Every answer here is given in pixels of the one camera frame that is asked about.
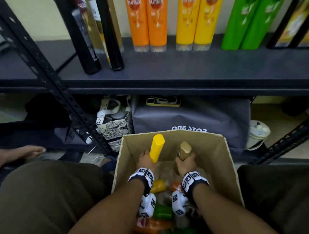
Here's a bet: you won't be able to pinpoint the person's left hand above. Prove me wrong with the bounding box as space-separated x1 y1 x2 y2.
136 149 157 174

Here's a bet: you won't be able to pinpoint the black printed bag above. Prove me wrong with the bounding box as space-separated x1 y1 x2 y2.
131 95 251 155

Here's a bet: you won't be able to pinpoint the person's left forearm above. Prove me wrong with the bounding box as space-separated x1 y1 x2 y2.
67 178 145 234

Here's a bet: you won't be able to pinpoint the person's dark trousers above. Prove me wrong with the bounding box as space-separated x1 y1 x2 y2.
0 160 309 234

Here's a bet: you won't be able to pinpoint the person's blue sandal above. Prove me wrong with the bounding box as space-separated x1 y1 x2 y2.
100 155 118 173

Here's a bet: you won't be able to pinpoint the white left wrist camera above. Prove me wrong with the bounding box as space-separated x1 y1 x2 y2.
139 193 157 219

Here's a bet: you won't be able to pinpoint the white plastic jug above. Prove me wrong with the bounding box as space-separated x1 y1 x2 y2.
246 120 271 151

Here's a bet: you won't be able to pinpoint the person's right hand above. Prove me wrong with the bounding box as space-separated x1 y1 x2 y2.
175 152 197 176

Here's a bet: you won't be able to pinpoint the black orange-capped shampoo bottle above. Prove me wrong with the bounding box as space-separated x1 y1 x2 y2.
266 0 309 50
288 24 309 49
95 0 125 72
54 0 102 75

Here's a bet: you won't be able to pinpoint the person's right forearm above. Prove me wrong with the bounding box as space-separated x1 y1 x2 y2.
192 183 278 234

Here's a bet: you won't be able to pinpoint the patterned fabric bag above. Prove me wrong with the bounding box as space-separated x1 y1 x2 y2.
95 95 134 152

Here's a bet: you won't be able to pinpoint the right wristband with marker tags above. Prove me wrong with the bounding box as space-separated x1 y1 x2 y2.
181 171 210 201

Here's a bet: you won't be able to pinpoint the yellow-cased smartphone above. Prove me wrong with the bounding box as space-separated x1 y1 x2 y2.
145 96 181 107

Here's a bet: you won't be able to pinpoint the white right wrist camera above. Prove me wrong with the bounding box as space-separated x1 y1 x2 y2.
172 190 189 217

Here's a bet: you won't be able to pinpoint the left wristband with marker tags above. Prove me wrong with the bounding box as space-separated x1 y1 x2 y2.
128 167 155 197

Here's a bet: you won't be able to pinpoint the brown cardboard box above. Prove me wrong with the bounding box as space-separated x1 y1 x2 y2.
111 130 245 234

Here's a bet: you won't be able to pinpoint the wristband with marker tags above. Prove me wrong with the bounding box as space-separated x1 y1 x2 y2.
181 171 210 201
128 167 155 197

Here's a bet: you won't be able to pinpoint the small gold shampoo bottle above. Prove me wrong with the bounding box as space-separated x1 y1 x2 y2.
107 0 125 52
76 0 106 54
173 141 192 175

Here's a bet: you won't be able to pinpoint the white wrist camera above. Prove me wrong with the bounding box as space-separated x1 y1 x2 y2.
172 190 189 217
139 193 157 219

